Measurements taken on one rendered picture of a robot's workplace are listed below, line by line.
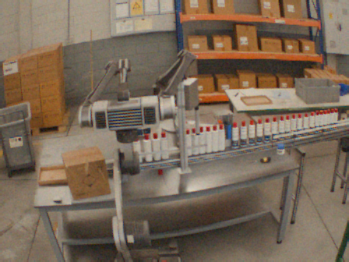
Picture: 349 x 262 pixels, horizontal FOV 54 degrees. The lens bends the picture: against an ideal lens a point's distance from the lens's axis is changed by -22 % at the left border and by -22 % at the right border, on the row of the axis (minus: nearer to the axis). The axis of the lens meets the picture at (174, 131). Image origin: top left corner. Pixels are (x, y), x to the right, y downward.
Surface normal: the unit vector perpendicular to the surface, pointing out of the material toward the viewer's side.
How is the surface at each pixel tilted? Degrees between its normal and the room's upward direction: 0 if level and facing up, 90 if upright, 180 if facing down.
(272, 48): 91
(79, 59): 90
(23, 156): 93
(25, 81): 90
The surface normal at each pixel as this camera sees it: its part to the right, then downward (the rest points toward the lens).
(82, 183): 0.37, 0.33
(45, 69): 0.15, 0.35
